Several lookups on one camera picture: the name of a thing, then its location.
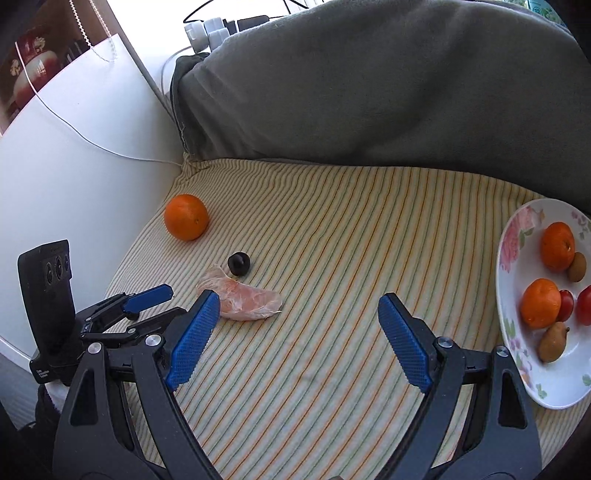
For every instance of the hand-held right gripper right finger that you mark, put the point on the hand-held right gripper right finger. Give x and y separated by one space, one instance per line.
406 344

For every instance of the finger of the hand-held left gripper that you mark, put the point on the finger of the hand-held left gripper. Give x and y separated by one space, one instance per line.
147 297
147 324

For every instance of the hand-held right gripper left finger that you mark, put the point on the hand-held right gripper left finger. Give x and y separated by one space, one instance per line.
189 341

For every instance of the clear plastic bag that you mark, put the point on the clear plastic bag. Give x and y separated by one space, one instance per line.
244 300

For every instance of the large orange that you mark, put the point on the large orange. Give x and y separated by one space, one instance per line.
186 217

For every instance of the dark plum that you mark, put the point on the dark plum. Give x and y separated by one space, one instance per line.
238 264

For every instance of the small mandarin orange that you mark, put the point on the small mandarin orange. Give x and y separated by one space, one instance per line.
539 303
557 246

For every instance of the tan oval fruit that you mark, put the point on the tan oval fruit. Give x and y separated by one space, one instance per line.
553 342

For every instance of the floral white plate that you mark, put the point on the floral white plate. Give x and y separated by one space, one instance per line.
554 374

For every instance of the dark red cherry tomato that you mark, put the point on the dark red cherry tomato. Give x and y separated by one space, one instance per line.
584 304

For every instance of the dark brown oval fruit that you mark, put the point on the dark brown oval fruit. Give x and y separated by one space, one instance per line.
577 267

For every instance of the striped mat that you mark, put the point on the striped mat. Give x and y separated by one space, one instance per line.
323 240

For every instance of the grey blanket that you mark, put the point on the grey blanket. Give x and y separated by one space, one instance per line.
369 92

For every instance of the white charger plugs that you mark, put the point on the white charger plugs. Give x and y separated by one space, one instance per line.
207 32

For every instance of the black power adapter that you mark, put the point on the black power adapter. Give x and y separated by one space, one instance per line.
251 23

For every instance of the wall poster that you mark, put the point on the wall poster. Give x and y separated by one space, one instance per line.
37 60

